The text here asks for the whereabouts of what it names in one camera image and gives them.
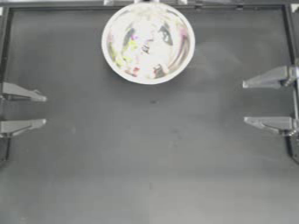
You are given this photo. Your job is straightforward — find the green candy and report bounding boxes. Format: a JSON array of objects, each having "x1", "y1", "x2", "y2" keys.
[{"x1": 123, "y1": 38, "x2": 140, "y2": 55}]

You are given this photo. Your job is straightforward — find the steel bowl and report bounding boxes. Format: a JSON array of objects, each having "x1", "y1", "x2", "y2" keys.
[{"x1": 100, "y1": 1, "x2": 196, "y2": 86}]

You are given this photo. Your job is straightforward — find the black table frame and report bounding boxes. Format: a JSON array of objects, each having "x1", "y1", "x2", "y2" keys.
[{"x1": 0, "y1": 0, "x2": 299, "y2": 169}]

